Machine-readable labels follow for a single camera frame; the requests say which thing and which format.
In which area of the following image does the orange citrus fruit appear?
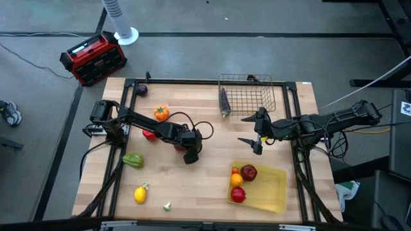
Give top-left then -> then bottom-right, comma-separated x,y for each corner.
230,173 -> 244,188

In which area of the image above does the white floor cable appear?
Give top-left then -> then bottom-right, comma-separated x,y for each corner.
0,31 -> 89,39

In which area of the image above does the white tower fan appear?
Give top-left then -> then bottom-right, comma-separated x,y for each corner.
101,0 -> 140,46

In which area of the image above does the black cable bundle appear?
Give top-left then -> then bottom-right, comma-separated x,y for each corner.
295,150 -> 341,224
76,153 -> 126,219

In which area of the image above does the long purple eggplant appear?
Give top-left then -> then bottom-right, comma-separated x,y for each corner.
220,88 -> 232,118

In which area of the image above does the orange bell pepper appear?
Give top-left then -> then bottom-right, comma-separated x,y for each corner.
153,105 -> 170,122

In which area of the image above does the red bell pepper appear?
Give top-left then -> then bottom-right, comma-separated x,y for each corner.
142,129 -> 158,142

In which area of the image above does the green bell pepper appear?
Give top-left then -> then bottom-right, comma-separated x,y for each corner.
122,153 -> 145,169

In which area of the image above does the black table frame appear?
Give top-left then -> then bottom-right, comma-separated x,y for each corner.
75,72 -> 344,225

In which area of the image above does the yellow plastic tray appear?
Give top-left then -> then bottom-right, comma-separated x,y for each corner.
227,160 -> 288,215

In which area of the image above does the dark red apple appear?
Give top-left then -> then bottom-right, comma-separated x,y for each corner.
240,164 -> 258,182

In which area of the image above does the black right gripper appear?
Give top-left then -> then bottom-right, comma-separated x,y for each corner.
237,107 -> 274,156

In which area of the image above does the dark cabinet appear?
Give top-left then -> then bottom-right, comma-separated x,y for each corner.
389,89 -> 411,180

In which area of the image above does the silver aluminium bar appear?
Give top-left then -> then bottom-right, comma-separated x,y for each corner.
278,223 -> 317,231
100,219 -> 138,231

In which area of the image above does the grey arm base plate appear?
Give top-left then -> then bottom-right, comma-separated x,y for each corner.
82,123 -> 131,138

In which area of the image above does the thick white cable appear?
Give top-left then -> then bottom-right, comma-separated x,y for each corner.
319,55 -> 411,110

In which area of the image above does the white green cloth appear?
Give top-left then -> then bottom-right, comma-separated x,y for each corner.
335,180 -> 360,213

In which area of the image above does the dark purple round vegetable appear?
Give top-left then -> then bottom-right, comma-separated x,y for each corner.
135,83 -> 149,98

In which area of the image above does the red fruit with green calyx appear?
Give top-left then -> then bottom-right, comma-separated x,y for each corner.
230,186 -> 247,204

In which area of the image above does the yellow lemon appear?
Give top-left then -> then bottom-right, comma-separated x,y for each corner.
134,183 -> 150,205

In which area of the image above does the grey floor cable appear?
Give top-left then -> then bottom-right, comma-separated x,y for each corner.
0,42 -> 75,80

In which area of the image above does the dark table leg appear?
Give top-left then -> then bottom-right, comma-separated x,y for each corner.
0,136 -> 25,151

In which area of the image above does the yellow cable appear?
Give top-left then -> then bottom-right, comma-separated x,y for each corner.
345,126 -> 392,135

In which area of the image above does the red black power station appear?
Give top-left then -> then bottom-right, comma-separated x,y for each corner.
59,31 -> 128,87

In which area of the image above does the person's shoe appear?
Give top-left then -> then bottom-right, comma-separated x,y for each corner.
0,100 -> 23,127

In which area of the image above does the wire mesh basket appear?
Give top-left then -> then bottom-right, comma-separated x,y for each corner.
218,73 -> 277,117

